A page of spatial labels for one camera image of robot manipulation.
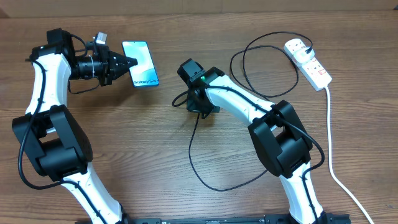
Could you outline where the white power extension strip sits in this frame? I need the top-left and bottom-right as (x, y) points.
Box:
(284, 39), (332, 91)

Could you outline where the white power strip cord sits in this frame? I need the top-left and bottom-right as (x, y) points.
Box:
(324, 86), (375, 224)

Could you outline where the smartphone with teal screen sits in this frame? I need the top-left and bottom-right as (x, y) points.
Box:
(122, 40), (160, 88)

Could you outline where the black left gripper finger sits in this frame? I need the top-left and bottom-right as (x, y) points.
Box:
(109, 51), (137, 67)
(109, 64), (131, 83)

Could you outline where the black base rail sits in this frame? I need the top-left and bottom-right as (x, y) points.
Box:
(74, 213), (352, 224)

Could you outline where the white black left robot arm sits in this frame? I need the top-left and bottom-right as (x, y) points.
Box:
(12, 28), (137, 223)

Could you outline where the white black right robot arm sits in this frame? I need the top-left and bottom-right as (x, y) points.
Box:
(177, 59), (325, 223)

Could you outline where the white charger plug adapter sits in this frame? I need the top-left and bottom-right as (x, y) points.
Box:
(293, 47), (315, 67)

